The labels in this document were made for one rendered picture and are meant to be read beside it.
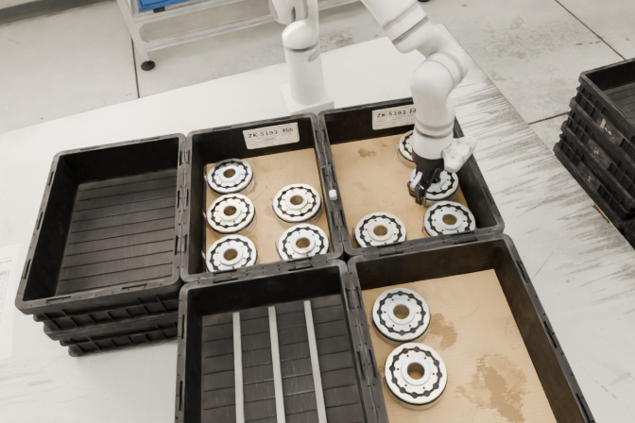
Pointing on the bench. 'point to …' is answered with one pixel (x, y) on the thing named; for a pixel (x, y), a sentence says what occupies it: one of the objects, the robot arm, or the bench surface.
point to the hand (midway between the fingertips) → (426, 191)
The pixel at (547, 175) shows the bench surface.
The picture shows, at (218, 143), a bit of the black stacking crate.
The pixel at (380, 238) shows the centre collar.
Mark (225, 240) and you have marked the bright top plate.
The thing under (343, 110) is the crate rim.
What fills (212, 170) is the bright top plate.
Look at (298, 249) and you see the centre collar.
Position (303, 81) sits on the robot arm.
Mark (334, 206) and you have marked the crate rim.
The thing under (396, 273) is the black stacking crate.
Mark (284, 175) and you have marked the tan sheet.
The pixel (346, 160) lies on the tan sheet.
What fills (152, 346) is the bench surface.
